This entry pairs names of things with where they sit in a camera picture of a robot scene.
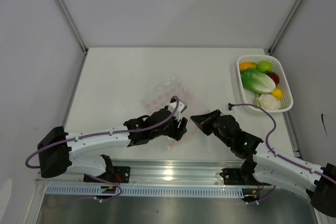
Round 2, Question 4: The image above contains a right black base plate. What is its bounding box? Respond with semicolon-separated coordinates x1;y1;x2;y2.
219;168;248;185

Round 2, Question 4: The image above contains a yellow toy lemon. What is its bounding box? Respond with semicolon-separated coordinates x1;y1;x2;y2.
271;88;283;100

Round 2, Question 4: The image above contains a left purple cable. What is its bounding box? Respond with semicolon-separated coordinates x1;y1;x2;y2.
25;95;180;168

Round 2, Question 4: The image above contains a clear pink-dotted zip bag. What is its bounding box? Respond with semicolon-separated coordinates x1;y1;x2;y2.
141;76;213;151

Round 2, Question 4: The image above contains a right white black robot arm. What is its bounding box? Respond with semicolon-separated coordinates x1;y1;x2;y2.
191;110;335;218

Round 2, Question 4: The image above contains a white plastic basket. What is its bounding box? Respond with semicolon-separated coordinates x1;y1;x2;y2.
236;55;293;113

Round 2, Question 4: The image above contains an aluminium mounting rail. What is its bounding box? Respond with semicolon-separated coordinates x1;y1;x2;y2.
35;161;258;186

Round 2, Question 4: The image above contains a green toy apple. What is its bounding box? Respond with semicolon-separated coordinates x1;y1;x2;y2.
257;60;273;74

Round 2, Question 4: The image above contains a right aluminium frame post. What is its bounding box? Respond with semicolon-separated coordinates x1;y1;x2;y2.
267;0;306;56

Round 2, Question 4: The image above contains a white toy cauliflower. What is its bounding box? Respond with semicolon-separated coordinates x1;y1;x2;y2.
257;94;281;110

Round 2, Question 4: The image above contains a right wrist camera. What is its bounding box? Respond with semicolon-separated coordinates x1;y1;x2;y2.
227;103;235;111

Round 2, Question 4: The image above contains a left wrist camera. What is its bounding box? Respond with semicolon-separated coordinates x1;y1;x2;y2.
168;96;187;121

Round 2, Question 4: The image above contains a left aluminium frame post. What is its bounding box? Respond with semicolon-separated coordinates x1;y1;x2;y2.
54;0;88;55

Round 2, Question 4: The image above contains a green toy cabbage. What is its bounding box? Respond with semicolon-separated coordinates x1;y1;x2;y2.
240;69;276;94

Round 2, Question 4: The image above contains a white slotted cable duct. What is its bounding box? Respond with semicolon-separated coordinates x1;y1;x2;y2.
46;184;244;199

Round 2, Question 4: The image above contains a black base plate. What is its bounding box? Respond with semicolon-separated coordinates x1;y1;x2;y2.
97;166;131;184
219;168;248;185

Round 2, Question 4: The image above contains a red toy apple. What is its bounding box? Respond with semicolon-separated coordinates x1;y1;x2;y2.
267;72;280;86

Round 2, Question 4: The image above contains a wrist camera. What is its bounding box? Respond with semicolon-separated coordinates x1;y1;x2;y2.
168;96;187;121
227;103;235;111

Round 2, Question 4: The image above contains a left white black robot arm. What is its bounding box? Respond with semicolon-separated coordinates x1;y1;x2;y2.
37;102;187;182

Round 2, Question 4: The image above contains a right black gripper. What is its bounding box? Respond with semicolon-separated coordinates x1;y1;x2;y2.
191;110;233;147

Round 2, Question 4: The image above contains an orange yellow toy mango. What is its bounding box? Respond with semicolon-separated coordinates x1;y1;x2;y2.
239;62;257;72

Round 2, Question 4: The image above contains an aluminium frame post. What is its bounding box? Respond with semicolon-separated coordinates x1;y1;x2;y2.
267;0;306;56
54;0;88;55

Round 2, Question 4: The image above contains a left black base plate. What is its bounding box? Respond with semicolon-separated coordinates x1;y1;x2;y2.
97;166;131;184

